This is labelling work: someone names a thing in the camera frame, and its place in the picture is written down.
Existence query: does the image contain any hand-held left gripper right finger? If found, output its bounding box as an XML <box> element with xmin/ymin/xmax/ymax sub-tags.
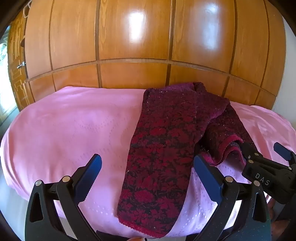
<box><xmin>194</xmin><ymin>155</ymin><xmax>271</xmax><ymax>241</ymax></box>

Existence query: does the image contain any carved wooden door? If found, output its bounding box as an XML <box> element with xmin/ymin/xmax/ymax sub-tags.
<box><xmin>7</xmin><ymin>9</ymin><xmax>31</xmax><ymax>110</ymax></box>

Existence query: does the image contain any wooden wardrobe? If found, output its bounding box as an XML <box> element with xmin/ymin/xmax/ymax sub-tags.
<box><xmin>23</xmin><ymin>0</ymin><xmax>287</xmax><ymax>110</ymax></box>

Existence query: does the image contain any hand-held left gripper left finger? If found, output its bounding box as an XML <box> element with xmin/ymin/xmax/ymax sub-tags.
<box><xmin>24</xmin><ymin>154</ymin><xmax>102</xmax><ymax>241</ymax></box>

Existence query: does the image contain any maroon floral garment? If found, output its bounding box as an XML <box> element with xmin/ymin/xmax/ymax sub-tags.
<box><xmin>117</xmin><ymin>82</ymin><xmax>256</xmax><ymax>234</ymax></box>

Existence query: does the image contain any pink bedsheet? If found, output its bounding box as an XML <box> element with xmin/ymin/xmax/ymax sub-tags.
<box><xmin>0</xmin><ymin>86</ymin><xmax>292</xmax><ymax>240</ymax></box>

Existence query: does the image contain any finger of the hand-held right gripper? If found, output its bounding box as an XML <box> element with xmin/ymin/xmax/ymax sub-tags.
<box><xmin>273</xmin><ymin>142</ymin><xmax>296</xmax><ymax>168</ymax></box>
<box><xmin>240</xmin><ymin>142</ymin><xmax>260</xmax><ymax>164</ymax></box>

